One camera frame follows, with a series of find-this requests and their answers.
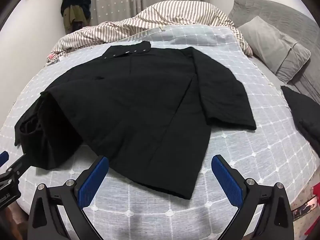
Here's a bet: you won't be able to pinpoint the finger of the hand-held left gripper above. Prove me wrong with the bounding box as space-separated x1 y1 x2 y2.
5 153 34 178
0 151 10 168

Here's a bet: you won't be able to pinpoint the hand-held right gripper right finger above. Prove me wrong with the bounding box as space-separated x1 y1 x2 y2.
211 154 295 240

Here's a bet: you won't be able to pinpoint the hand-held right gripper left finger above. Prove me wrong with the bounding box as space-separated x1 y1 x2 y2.
27 155 110 240

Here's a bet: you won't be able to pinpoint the black coat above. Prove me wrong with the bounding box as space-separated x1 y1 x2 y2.
14 41 257 200

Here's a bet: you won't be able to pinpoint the hanging dark clothes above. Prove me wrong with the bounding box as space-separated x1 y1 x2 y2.
61 0 92 34

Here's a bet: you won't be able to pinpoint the light blue checked blanket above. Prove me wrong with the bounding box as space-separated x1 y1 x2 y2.
0 25 318 240

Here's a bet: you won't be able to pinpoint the red patterned object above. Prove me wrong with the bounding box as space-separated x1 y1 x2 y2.
291 187 319 222

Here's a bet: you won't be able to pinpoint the dark cloth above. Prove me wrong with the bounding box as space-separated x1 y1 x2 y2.
280 85 320 155

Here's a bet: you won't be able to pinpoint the grey bed sheet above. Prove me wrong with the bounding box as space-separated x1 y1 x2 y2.
250 54 300 93

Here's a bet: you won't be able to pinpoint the grey pillow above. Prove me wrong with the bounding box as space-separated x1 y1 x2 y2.
237 16 312 83

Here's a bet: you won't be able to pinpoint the striped duvet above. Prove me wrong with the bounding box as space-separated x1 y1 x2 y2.
46 0 254 65

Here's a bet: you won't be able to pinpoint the grey dotted curtain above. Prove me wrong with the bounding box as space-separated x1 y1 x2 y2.
82 0 225 27

